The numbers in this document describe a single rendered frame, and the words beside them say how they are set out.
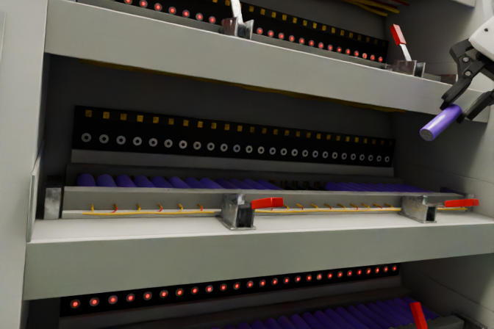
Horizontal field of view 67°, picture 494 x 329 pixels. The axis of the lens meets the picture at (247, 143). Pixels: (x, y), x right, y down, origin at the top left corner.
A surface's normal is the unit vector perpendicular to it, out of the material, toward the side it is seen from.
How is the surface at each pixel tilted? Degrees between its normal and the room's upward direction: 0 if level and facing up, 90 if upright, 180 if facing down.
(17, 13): 90
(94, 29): 107
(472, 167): 90
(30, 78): 90
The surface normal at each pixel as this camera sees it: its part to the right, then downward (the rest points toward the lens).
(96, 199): 0.44, 0.14
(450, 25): -0.89, -0.07
